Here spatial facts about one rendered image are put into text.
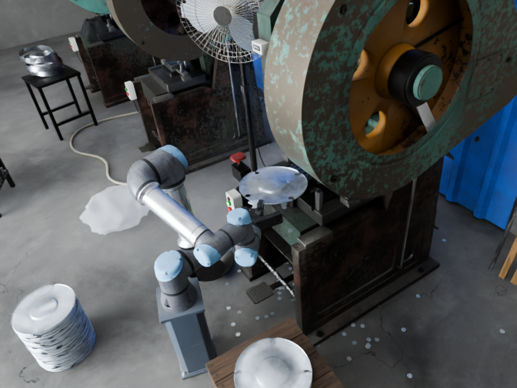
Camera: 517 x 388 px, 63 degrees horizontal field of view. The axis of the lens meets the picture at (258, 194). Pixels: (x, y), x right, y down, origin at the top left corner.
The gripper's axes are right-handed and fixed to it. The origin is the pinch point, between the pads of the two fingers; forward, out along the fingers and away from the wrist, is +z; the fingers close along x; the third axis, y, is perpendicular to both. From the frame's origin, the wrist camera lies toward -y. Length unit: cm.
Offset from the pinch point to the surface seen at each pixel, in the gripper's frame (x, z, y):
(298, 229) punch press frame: 15.7, 2.2, -13.8
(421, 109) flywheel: -39, -4, -55
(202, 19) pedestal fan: -53, 93, 38
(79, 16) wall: 12, 565, 369
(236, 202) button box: 18.2, 26.2, 17.2
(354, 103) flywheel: -46, -16, -33
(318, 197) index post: 2.2, 5.9, -21.9
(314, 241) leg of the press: 16.7, -4.6, -20.3
